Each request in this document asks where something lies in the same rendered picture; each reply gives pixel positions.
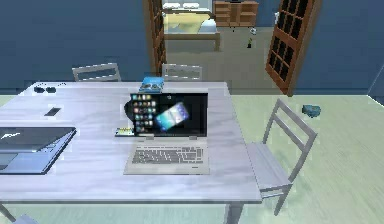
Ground white laptop with black monitor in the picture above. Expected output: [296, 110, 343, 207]
[123, 92, 211, 176]

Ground dark grey half-closed laptop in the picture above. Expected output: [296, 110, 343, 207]
[0, 126, 78, 176]

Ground grey slatted chair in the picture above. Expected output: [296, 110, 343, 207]
[71, 62, 123, 83]
[161, 63, 204, 83]
[245, 97, 318, 217]

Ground blue book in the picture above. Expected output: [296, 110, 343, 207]
[138, 76, 165, 94]

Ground black round bowl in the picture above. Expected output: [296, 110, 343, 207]
[123, 99, 135, 127]

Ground yellow and white flat book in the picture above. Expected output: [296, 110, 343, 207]
[114, 126, 136, 137]

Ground wooden bed with yellow cover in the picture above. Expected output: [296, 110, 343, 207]
[161, 2, 222, 52]

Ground brown door with dark panes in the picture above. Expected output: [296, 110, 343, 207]
[143, 0, 168, 77]
[265, 0, 324, 98]

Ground wooden chest of drawers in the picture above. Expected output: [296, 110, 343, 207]
[213, 0, 260, 28]

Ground pale grey dining table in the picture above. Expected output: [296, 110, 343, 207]
[0, 81, 263, 224]

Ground teal crumpled cloth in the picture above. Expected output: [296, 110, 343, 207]
[301, 104, 322, 119]

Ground black flat phone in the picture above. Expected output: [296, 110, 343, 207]
[44, 107, 63, 117]

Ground black sunglasses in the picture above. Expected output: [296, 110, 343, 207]
[33, 86, 57, 94]

